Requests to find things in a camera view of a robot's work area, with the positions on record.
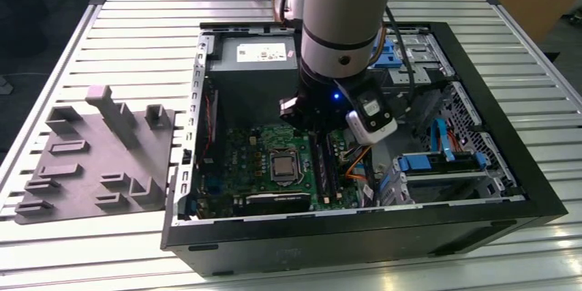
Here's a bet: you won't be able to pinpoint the hard disk in blue carrier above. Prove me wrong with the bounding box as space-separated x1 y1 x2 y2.
392 153 489 178

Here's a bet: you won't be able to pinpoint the blue flat data wire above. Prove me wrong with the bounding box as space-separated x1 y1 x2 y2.
429 117 457 162

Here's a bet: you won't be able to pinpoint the RAM stick black chips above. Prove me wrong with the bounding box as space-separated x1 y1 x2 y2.
327 134 343 200

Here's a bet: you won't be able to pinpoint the silver CPU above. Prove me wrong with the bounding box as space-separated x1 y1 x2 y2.
270 156 296 174

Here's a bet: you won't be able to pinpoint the grey power supply unit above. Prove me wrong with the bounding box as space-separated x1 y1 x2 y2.
206 33 301 128

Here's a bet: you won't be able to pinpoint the orange wires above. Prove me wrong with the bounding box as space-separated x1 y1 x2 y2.
343 147 376 181

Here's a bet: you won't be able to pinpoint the metal drive cage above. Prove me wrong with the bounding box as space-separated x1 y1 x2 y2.
363 30 455 108

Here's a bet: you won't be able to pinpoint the black graphics card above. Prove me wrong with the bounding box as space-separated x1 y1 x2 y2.
233 191 312 217

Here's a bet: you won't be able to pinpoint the metal disk bay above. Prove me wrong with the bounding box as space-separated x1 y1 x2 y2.
392 168 505 203

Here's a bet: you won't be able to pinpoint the black wire bundle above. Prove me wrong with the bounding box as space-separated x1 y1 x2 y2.
340 81 449 162

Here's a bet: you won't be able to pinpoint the black PC case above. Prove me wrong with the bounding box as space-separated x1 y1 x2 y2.
158 20 568 277

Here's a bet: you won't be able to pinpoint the thin red wire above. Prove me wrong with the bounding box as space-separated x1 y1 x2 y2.
202 92 218 155

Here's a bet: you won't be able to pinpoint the CPU socket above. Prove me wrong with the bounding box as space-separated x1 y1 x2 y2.
266 147 304 188

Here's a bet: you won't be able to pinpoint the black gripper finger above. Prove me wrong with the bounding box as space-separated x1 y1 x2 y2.
277 97 329 146

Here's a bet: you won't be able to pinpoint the RAM stick with label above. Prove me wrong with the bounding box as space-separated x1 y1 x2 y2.
312 134 332 203

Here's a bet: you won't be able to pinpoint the blue drive latch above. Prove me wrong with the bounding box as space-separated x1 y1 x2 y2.
369 37 404 70

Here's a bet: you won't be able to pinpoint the green motherboard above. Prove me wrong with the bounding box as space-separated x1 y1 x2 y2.
192 123 364 219

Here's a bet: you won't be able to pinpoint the grey parts rack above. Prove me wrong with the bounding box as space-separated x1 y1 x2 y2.
13 85 178 226

